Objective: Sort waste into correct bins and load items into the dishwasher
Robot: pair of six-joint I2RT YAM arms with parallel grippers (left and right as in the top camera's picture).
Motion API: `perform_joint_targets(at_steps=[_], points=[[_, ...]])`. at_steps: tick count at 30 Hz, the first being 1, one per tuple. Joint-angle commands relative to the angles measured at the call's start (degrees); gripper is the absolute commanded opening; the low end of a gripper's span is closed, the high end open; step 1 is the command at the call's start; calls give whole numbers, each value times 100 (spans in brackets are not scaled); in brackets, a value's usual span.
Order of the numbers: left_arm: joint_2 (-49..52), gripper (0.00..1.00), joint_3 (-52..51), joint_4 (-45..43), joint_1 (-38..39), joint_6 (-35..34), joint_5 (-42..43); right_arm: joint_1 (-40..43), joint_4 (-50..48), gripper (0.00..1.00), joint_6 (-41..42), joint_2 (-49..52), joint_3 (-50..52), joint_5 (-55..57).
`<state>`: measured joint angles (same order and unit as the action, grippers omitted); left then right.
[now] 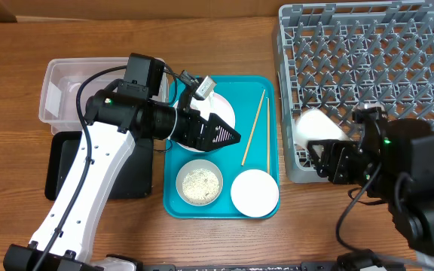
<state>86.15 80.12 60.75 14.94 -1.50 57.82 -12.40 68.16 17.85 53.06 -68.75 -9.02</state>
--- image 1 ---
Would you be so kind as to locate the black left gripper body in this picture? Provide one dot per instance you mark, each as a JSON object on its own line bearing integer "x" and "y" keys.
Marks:
{"x": 184, "y": 129}

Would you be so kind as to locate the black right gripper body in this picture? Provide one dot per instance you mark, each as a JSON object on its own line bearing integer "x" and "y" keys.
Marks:
{"x": 346, "y": 164}

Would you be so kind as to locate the white pink plate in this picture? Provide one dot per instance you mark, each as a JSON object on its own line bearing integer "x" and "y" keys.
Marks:
{"x": 216, "y": 104}

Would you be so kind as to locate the white cup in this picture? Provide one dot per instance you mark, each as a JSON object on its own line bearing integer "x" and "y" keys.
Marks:
{"x": 312, "y": 125}

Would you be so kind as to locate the grey bowl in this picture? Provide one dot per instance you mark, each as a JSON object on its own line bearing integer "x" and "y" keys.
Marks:
{"x": 192, "y": 165}

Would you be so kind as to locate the pile of rice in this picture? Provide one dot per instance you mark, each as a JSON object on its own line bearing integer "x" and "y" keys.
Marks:
{"x": 200, "y": 186}

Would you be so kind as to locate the wooden chopstick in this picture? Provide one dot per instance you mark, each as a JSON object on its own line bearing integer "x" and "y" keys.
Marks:
{"x": 253, "y": 128}
{"x": 268, "y": 135}

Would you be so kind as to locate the white pink bowl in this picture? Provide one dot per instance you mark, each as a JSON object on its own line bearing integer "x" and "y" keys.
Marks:
{"x": 254, "y": 193}

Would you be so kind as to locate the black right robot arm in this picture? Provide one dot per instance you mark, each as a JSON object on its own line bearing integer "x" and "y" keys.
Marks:
{"x": 393, "y": 162}

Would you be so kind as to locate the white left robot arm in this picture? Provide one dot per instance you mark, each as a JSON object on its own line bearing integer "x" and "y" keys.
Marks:
{"x": 112, "y": 123}

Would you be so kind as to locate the grey dishwasher rack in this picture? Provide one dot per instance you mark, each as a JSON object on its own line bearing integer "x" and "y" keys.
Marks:
{"x": 333, "y": 56}

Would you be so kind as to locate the teal serving tray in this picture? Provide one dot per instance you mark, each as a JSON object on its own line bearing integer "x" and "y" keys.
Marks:
{"x": 244, "y": 93}

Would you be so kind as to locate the black plastic tray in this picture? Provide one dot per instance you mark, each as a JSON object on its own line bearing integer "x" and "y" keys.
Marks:
{"x": 133, "y": 181}

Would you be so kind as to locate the clear plastic bin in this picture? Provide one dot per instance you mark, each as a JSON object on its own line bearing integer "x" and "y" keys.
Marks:
{"x": 64, "y": 77}

